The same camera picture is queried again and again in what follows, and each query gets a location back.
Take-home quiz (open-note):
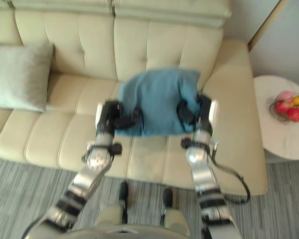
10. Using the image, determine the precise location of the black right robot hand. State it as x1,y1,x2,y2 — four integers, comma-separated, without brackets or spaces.
177,94,219,134

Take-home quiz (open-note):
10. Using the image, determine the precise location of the blue cushion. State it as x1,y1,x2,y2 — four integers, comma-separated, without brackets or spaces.
114,66,201,138

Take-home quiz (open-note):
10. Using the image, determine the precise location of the cream leather sofa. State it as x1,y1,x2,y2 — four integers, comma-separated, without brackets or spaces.
0,0,269,196

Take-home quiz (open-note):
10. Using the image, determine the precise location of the pink peach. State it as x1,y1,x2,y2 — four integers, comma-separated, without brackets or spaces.
277,91,293,104

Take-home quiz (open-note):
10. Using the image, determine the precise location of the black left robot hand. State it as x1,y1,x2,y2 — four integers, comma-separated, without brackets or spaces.
95,100,141,134

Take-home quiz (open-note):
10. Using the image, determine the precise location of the round white side table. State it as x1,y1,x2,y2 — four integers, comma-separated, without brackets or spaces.
253,75,299,160

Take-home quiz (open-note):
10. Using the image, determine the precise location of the grey cushion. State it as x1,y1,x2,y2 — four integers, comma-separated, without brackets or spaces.
0,39,55,113

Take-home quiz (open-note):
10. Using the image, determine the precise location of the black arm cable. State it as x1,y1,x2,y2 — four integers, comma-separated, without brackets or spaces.
209,154,251,204

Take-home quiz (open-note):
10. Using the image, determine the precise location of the wire fruit basket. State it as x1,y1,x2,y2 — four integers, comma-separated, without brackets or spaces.
269,84,299,123

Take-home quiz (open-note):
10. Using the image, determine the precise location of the red apple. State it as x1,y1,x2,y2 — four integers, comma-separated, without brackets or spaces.
287,107,299,122

